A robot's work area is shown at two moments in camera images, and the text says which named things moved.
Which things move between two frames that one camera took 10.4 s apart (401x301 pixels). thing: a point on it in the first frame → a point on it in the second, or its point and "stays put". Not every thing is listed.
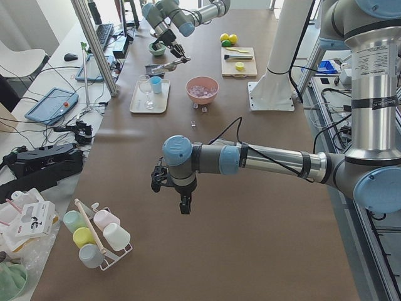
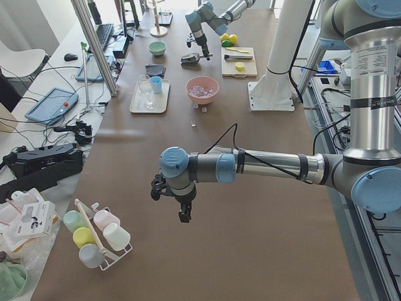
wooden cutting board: x=238 y=62 stays put
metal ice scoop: x=169 y=67 → x=192 y=58
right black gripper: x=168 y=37 → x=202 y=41
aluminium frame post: x=89 y=28 stays put
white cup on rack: x=116 y=236 stays put
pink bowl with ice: x=202 y=89 stays put
